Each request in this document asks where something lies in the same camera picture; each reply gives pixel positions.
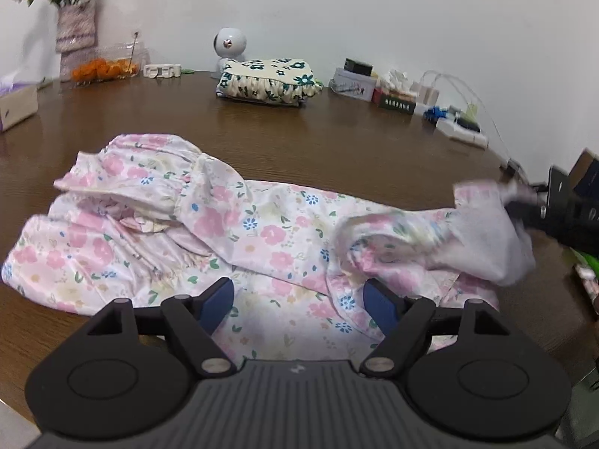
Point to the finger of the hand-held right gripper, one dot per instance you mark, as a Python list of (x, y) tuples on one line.
[(529, 215)]

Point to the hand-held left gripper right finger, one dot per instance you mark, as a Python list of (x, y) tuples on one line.
[(380, 306)]

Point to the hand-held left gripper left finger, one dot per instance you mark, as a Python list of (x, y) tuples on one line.
[(217, 304)]

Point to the pink floral white garment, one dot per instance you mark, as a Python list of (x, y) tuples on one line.
[(262, 234)]

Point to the cream green floral pants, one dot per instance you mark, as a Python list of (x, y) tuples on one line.
[(266, 82)]

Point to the bright green object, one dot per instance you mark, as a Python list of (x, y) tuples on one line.
[(587, 259)]

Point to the black clamp holder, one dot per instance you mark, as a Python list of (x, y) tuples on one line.
[(514, 170)]

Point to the brown wooden cabinet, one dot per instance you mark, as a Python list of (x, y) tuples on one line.
[(587, 168)]

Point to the white power strip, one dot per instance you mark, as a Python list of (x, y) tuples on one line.
[(461, 133)]

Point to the black charging dock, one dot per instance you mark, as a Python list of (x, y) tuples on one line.
[(467, 123)]

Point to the small green bottle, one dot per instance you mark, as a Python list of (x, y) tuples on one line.
[(470, 110)]

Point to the white charger adapter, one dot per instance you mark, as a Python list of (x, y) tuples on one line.
[(433, 95), (419, 93)]

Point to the dark green tissue box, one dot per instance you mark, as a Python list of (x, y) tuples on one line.
[(395, 100)]

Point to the grey tin box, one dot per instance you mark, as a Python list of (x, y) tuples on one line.
[(353, 86)]

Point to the small black box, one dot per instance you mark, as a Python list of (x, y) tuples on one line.
[(358, 65)]

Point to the white plastic clip device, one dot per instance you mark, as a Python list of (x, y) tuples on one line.
[(163, 71)]

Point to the pile of tangerines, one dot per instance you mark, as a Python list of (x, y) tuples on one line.
[(103, 70)]

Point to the thin metal skewer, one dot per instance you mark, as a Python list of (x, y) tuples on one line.
[(134, 46)]

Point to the clear plastic box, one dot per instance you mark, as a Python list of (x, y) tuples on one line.
[(112, 54)]

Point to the purple white tissue box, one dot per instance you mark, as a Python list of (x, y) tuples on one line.
[(16, 107)]

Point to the pink knitted vase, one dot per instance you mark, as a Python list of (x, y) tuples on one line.
[(75, 28)]

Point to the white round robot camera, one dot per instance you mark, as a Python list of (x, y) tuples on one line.
[(228, 44)]

